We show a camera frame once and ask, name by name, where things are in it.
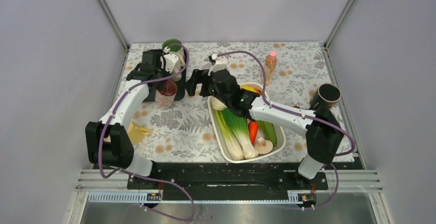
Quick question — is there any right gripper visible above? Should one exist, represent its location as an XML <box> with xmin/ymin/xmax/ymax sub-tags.
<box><xmin>184</xmin><ymin>69</ymin><xmax>231</xmax><ymax>105</ymax></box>

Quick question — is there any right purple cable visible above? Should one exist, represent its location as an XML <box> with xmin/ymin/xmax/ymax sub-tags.
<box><xmin>212</xmin><ymin>50</ymin><xmax>357</xmax><ymax>211</ymax></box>

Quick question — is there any purple cable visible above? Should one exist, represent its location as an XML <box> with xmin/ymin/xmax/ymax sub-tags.
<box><xmin>212</xmin><ymin>50</ymin><xmax>357</xmax><ymax>211</ymax></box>
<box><xmin>98</xmin><ymin>43</ymin><xmax>196</xmax><ymax>222</ymax></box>

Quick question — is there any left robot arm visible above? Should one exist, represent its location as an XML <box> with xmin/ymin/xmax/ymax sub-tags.
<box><xmin>85</xmin><ymin>50</ymin><xmax>179</xmax><ymax>189</ymax></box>

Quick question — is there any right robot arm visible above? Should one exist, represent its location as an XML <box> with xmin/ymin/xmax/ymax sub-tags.
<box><xmin>185</xmin><ymin>69</ymin><xmax>344</xmax><ymax>189</ymax></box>

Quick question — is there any floral tablecloth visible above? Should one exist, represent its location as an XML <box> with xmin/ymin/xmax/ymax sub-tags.
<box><xmin>99</xmin><ymin>42</ymin><xmax>357</xmax><ymax>164</ymax></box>

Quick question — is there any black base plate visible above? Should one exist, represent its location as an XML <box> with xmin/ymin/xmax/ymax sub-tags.
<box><xmin>127</xmin><ymin>162</ymin><xmax>329</xmax><ymax>201</ymax></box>

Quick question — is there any beige mushroom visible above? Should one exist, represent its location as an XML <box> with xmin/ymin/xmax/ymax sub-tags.
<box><xmin>254</xmin><ymin>137</ymin><xmax>274</xmax><ymax>155</ymax></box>

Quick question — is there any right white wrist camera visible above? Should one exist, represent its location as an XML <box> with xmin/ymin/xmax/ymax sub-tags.
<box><xmin>208</xmin><ymin>53</ymin><xmax>228</xmax><ymax>76</ymax></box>

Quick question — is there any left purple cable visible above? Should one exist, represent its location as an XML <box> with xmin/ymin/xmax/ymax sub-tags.
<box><xmin>98</xmin><ymin>43</ymin><xmax>196</xmax><ymax>222</ymax></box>

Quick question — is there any green bok choy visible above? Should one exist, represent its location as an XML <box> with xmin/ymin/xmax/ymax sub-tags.
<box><xmin>222</xmin><ymin>108</ymin><xmax>259</xmax><ymax>159</ymax></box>

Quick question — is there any beige floral mug green inside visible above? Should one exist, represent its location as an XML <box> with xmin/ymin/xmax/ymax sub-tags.
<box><xmin>162</xmin><ymin>39</ymin><xmax>185</xmax><ymax>60</ymax></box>

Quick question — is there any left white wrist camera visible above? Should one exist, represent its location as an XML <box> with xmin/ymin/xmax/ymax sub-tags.
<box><xmin>163</xmin><ymin>51</ymin><xmax>177</xmax><ymax>75</ymax></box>

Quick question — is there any pink drink bottle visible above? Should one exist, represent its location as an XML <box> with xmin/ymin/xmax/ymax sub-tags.
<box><xmin>264</xmin><ymin>51</ymin><xmax>278</xmax><ymax>85</ymax></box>

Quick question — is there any black baking tray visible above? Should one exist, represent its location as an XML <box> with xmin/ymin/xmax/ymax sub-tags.
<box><xmin>140</xmin><ymin>49</ymin><xmax>188</xmax><ymax>102</ymax></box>

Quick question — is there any green cucumber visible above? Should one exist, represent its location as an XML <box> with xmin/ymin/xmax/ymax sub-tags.
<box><xmin>257</xmin><ymin>120</ymin><xmax>277</xmax><ymax>146</ymax></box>

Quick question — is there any yellow napa cabbage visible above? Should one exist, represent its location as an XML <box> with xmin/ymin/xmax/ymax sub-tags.
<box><xmin>211</xmin><ymin>86</ymin><xmax>261</xmax><ymax>111</ymax></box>

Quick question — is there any white vegetable basin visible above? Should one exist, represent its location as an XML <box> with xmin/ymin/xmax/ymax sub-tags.
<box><xmin>208</xmin><ymin>97</ymin><xmax>286</xmax><ymax>163</ymax></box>

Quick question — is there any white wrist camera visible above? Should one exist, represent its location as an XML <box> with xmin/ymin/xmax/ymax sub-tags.
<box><xmin>163</xmin><ymin>51</ymin><xmax>177</xmax><ymax>75</ymax></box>
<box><xmin>208</xmin><ymin>53</ymin><xmax>228</xmax><ymax>76</ymax></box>

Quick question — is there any pink upside-down mug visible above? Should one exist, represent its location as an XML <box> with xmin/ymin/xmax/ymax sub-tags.
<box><xmin>155</xmin><ymin>79</ymin><xmax>177</xmax><ymax>107</ymax></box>

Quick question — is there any orange carrot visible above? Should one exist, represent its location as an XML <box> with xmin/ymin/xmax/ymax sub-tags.
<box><xmin>248</xmin><ymin>121</ymin><xmax>259</xmax><ymax>145</ymax></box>

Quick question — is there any white green leek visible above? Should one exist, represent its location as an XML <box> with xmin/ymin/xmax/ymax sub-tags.
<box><xmin>214</xmin><ymin>110</ymin><xmax>244</xmax><ymax>161</ymax></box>

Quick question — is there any yellow mug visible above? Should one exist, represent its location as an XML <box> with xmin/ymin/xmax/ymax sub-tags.
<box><xmin>127</xmin><ymin>121</ymin><xmax>151</xmax><ymax>145</ymax></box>

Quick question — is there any black gold mug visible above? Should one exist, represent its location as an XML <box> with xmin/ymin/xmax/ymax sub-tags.
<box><xmin>310</xmin><ymin>83</ymin><xmax>342</xmax><ymax>108</ymax></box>

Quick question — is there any beige teal upside-down mug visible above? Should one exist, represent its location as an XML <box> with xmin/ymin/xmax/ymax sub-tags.
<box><xmin>171</xmin><ymin>53</ymin><xmax>185</xmax><ymax>82</ymax></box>

